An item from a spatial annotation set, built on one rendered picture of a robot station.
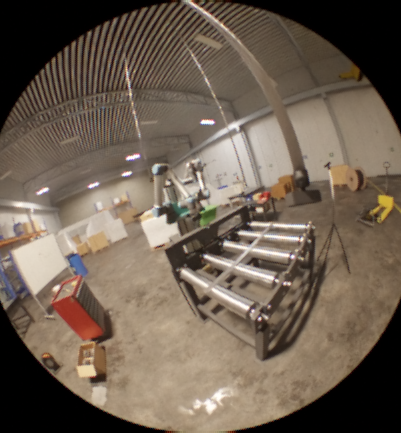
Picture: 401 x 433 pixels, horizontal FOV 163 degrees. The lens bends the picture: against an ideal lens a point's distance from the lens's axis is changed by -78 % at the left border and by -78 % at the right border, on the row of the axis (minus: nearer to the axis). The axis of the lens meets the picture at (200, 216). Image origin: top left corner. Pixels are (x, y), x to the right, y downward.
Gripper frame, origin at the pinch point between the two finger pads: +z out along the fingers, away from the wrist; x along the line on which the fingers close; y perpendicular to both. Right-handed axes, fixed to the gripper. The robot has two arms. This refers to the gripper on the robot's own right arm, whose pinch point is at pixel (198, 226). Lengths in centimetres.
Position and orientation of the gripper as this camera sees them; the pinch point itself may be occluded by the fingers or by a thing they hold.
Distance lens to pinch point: 160.3
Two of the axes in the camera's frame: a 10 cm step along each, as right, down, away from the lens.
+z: 2.9, 9.3, 2.1
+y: -5.7, 0.0, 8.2
